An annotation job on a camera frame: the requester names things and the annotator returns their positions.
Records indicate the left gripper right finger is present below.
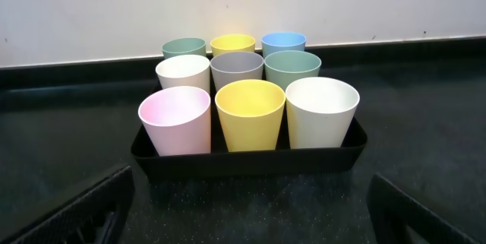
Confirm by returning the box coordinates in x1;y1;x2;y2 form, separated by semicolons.
365;173;480;244

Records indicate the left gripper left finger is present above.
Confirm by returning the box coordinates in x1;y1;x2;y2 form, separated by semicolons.
0;165;136;244

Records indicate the white cup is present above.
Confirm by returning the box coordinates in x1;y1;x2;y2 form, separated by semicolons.
155;54;211;95
285;76;361;150

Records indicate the pink cup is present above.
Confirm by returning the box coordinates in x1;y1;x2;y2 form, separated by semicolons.
137;85;212;157

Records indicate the black tray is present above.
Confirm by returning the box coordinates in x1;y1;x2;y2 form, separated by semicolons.
131;79;368;179

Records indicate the yellow cup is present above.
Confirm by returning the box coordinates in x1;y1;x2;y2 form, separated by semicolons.
214;79;286;153
210;33;257;58

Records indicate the green cup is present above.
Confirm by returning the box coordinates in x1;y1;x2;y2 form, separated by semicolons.
161;37;207;60
264;49;323;91

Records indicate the blue cup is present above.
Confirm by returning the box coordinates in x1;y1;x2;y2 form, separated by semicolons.
260;31;308;59

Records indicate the grey cup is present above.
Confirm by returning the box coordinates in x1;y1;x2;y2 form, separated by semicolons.
210;51;265;92

